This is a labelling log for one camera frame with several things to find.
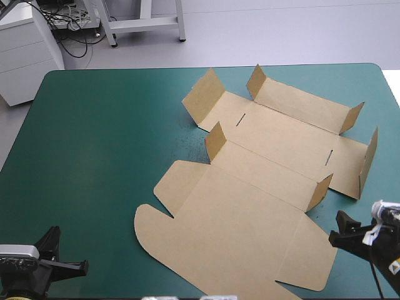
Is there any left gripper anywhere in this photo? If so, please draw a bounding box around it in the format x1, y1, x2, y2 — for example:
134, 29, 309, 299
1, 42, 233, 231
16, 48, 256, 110
0, 226, 90, 298

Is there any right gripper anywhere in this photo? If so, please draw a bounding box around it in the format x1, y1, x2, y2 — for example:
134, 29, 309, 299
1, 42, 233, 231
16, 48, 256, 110
328, 210, 400, 273

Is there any brown cardboard box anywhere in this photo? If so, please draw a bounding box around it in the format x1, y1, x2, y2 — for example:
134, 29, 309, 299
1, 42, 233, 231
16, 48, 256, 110
133, 64, 379, 300

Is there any white drawer cabinet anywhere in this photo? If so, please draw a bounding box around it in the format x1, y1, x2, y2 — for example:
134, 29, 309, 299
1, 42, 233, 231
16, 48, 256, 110
0, 0, 66, 108

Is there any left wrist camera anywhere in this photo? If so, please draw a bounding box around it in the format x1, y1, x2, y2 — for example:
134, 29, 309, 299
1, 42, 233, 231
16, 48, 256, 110
0, 244, 41, 261

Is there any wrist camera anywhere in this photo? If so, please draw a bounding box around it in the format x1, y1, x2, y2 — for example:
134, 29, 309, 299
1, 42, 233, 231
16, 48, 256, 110
371, 199, 400, 220
0, 244, 41, 261

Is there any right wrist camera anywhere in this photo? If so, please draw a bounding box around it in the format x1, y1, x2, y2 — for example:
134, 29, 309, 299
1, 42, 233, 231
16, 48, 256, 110
371, 199, 400, 220

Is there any black floor cable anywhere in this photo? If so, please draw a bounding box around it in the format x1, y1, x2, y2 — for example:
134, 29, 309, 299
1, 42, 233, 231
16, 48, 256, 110
53, 28, 108, 59

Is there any tangle of grey cables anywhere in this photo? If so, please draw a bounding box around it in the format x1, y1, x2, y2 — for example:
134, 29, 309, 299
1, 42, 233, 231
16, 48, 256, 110
33, 0, 101, 31

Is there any white metal frame stand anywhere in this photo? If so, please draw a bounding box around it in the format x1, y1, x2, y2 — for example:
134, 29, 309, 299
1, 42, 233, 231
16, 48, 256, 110
99, 0, 188, 48

